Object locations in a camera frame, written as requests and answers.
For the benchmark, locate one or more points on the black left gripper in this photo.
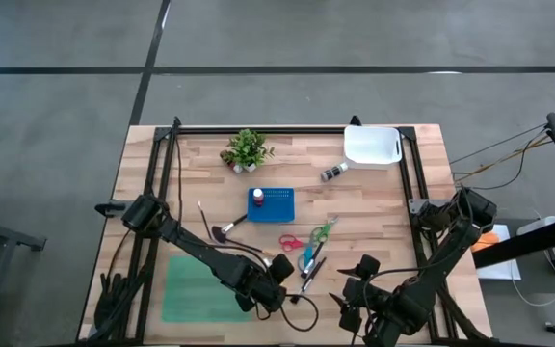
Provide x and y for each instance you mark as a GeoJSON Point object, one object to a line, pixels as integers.
{"type": "Point", "coordinates": [265, 291]}

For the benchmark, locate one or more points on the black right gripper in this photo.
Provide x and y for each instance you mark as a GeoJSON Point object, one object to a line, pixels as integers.
{"type": "Point", "coordinates": [376, 303]}

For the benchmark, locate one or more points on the orange-tipped gold ferrule paintbrush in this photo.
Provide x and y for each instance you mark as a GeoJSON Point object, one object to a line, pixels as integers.
{"type": "Point", "coordinates": [269, 252]}

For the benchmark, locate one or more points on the red scissors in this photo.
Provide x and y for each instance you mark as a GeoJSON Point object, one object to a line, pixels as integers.
{"type": "Point", "coordinates": [298, 243]}

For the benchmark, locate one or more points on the grey-bristle paintbrush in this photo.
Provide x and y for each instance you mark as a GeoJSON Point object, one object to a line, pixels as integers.
{"type": "Point", "coordinates": [313, 258]}

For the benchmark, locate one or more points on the fan paintbrush silver ferrule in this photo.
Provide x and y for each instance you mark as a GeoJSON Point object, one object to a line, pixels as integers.
{"type": "Point", "coordinates": [219, 234]}

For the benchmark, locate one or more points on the teal translucent plastic bin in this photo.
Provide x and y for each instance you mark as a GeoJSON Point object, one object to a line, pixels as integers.
{"type": "Point", "coordinates": [195, 289]}

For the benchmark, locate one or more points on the green scissors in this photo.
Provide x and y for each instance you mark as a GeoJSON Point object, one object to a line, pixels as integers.
{"type": "Point", "coordinates": [328, 226]}

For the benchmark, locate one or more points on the red paint bottle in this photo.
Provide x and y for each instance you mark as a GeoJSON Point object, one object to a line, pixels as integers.
{"type": "Point", "coordinates": [258, 197]}

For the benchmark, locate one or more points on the thin white-tipped paintbrush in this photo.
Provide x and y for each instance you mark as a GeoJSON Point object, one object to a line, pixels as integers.
{"type": "Point", "coordinates": [204, 219]}

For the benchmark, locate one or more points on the black paint bottle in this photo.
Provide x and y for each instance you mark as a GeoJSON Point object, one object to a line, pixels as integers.
{"type": "Point", "coordinates": [333, 172]}

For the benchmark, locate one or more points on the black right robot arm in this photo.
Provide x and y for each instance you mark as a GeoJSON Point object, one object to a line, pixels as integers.
{"type": "Point", "coordinates": [451, 241]}

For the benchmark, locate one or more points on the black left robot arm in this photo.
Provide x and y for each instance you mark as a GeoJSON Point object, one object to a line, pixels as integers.
{"type": "Point", "coordinates": [200, 255]}

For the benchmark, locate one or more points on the blue slotted plastic basket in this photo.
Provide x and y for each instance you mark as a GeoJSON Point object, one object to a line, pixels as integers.
{"type": "Point", "coordinates": [277, 207]}

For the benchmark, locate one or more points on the orange object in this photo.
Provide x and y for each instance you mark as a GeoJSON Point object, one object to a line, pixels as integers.
{"type": "Point", "coordinates": [487, 240]}

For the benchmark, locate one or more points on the green plant in white pot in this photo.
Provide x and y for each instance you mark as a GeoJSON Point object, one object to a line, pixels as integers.
{"type": "Point", "coordinates": [247, 147]}

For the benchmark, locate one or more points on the white paper sheet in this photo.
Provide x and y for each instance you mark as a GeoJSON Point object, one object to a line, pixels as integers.
{"type": "Point", "coordinates": [499, 270]}

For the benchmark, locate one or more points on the white plastic bin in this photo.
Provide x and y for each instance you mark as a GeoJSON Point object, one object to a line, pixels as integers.
{"type": "Point", "coordinates": [371, 144]}

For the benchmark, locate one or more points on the white device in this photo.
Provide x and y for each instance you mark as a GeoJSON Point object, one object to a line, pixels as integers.
{"type": "Point", "coordinates": [537, 224]}

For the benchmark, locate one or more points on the black metal desk frame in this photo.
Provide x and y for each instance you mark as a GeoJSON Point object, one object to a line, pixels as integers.
{"type": "Point", "coordinates": [523, 246]}

